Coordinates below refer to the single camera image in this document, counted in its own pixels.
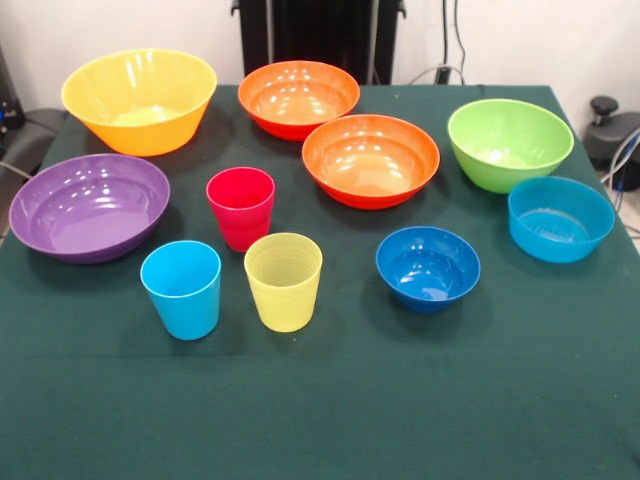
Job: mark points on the yellow-green cup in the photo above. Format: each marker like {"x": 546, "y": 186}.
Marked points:
{"x": 285, "y": 305}

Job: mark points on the orange bowl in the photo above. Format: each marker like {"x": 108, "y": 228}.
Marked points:
{"x": 370, "y": 160}
{"x": 295, "y": 95}

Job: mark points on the dark blue bowl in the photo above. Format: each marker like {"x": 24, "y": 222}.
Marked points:
{"x": 425, "y": 280}

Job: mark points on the light green bowl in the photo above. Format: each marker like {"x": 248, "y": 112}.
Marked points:
{"x": 505, "y": 145}

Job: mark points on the light blue bowl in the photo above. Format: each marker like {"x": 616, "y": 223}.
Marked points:
{"x": 560, "y": 240}

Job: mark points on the red cup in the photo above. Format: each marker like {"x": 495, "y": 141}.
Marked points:
{"x": 240, "y": 220}

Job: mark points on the light blue cup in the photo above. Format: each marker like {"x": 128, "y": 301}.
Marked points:
{"x": 185, "y": 310}

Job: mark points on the dark green tablecloth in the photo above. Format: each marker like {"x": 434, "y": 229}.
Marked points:
{"x": 320, "y": 400}

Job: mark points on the black plug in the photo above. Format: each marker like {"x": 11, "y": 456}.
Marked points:
{"x": 442, "y": 75}

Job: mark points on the large yellow bowl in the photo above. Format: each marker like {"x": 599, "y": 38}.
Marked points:
{"x": 140, "y": 130}

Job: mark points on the purple bowl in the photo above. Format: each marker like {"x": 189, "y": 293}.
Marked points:
{"x": 85, "y": 215}

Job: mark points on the black rounded base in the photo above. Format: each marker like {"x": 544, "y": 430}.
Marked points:
{"x": 612, "y": 142}

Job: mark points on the black chair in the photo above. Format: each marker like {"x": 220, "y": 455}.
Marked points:
{"x": 30, "y": 135}

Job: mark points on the black knob clamp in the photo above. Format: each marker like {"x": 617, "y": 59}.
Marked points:
{"x": 604, "y": 106}

